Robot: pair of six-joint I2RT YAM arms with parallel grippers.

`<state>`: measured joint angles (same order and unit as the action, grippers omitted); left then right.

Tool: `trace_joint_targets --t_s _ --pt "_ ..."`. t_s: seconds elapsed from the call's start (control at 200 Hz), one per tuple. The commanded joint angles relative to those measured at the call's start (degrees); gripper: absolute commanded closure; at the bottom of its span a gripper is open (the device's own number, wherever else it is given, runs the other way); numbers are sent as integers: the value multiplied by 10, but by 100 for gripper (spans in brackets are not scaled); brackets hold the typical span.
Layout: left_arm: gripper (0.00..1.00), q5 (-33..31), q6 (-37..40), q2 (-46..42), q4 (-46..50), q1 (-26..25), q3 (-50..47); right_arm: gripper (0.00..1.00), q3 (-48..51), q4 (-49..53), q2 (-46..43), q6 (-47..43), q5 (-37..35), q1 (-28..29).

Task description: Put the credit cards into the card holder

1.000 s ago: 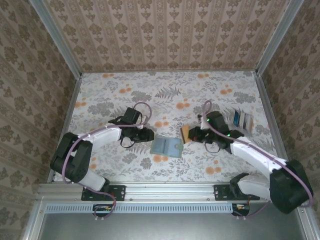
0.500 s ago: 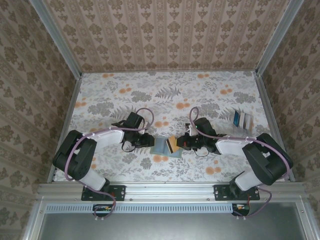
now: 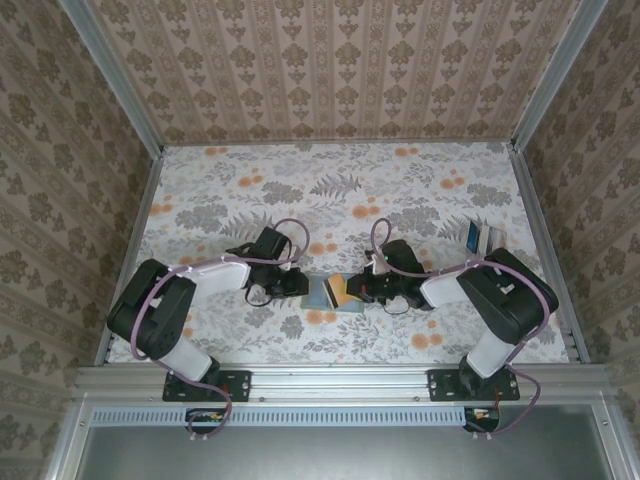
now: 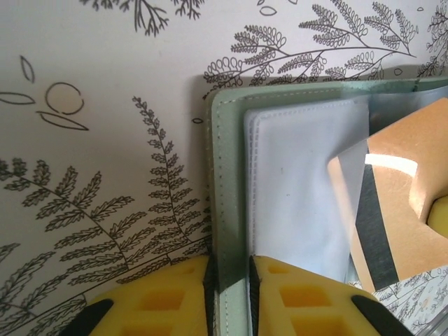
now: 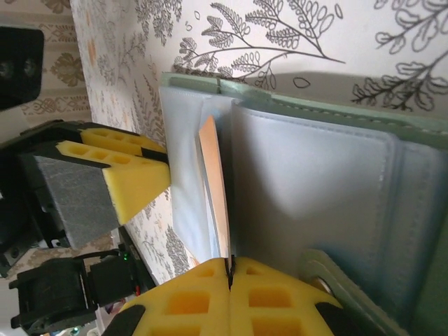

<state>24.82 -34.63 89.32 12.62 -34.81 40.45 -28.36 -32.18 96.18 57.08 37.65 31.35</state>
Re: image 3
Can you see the mint green card holder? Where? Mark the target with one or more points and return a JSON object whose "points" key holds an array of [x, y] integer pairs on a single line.
{"points": [[357, 305]]}

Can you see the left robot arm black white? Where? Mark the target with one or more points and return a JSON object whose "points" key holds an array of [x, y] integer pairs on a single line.
{"points": [[150, 310]]}

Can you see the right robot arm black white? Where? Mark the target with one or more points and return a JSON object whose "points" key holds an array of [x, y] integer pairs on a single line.
{"points": [[510, 300]]}

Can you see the floral table cover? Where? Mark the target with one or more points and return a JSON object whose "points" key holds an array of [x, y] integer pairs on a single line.
{"points": [[280, 175]]}

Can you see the left black connector box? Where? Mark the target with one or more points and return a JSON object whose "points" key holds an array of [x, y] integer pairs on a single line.
{"points": [[205, 422]]}

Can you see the black connector box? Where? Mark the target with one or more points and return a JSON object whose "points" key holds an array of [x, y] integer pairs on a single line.
{"points": [[482, 420], [205, 422]]}

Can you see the right black connector box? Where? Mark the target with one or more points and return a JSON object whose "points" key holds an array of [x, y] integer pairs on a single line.
{"points": [[482, 420]]}

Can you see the grey metal panel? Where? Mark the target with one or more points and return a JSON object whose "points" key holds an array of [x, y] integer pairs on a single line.
{"points": [[340, 455]]}

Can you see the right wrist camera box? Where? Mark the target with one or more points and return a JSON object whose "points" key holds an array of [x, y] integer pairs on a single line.
{"points": [[402, 257]]}

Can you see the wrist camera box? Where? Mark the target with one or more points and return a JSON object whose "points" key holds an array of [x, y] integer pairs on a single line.
{"points": [[272, 244], [402, 257]]}

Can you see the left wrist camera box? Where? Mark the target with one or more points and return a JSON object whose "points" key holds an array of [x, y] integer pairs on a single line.
{"points": [[272, 244]]}

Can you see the aluminium front frame rail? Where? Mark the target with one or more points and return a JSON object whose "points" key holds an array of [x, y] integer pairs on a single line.
{"points": [[340, 382]]}

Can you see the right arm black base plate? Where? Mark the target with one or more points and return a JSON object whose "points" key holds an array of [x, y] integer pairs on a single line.
{"points": [[440, 385]]}

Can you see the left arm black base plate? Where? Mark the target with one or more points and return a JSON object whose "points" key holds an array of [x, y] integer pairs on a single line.
{"points": [[240, 385]]}

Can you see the left aluminium side rail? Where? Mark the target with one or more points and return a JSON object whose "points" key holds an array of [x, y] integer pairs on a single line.
{"points": [[144, 200]]}

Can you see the aluminium side rail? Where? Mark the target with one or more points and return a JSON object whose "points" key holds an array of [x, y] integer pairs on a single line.
{"points": [[144, 200], [534, 200]]}

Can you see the right aluminium side rail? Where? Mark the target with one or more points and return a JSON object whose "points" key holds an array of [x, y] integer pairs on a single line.
{"points": [[534, 200]]}

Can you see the left aluminium corner post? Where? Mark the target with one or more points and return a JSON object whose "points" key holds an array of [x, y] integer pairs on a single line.
{"points": [[115, 80]]}

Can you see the aluminium corner post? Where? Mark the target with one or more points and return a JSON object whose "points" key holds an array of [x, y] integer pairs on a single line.
{"points": [[115, 80], [555, 70]]}

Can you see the right aluminium corner post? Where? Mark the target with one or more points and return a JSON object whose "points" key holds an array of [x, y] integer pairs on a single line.
{"points": [[555, 70]]}

